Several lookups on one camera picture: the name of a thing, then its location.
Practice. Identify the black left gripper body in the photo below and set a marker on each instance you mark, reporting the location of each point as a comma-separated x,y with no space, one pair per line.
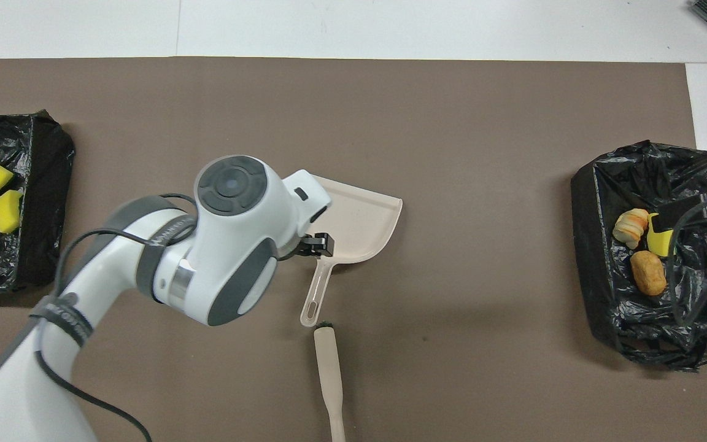
297,248

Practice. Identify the beige plastic dustpan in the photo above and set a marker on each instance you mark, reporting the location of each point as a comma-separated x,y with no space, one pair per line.
359,227

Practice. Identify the pale toy croissant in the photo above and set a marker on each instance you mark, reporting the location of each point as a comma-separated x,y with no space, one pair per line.
629,227

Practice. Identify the brown toy bread roll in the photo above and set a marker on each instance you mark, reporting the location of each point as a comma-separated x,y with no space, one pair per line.
648,273

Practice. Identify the beige hand brush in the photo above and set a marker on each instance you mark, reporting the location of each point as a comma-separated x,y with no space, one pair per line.
328,374

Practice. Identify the small yellow sponge piece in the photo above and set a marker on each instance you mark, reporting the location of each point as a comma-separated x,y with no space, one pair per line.
7,210

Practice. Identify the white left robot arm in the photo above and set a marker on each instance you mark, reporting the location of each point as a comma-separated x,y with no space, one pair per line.
231,245

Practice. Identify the black bag-lined bin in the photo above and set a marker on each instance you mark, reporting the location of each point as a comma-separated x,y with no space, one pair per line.
40,184
636,319

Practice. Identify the brown table mat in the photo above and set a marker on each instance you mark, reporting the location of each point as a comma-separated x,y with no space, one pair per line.
452,123

